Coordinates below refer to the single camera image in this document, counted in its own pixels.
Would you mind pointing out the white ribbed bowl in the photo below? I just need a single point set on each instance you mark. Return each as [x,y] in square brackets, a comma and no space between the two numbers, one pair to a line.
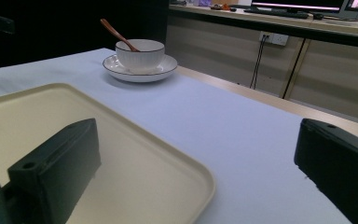
[141,56]

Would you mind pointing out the white wall socket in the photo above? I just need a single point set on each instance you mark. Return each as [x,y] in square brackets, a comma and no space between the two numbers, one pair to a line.
[275,38]

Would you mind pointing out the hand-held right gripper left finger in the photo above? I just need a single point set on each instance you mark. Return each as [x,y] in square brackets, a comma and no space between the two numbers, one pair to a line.
[56,168]

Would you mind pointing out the long wooden desk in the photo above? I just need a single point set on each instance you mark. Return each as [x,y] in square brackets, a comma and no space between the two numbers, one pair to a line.
[323,62]

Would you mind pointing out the light blue tablecloth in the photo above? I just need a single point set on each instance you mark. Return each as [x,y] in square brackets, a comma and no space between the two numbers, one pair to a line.
[217,130]

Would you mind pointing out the beige plastic tray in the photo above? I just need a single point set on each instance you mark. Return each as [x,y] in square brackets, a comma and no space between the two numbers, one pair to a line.
[127,161]

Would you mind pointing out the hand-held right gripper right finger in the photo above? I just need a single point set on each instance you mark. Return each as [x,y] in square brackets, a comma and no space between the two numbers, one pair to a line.
[338,161]

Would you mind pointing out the brown wooden spoon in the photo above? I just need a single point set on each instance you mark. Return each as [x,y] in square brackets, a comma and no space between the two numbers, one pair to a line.
[115,32]

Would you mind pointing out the black keyboard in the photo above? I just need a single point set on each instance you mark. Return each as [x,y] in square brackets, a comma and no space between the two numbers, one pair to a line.
[276,12]

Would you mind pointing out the white saucer with dark rim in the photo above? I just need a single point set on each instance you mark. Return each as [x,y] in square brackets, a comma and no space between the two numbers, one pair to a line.
[164,67]

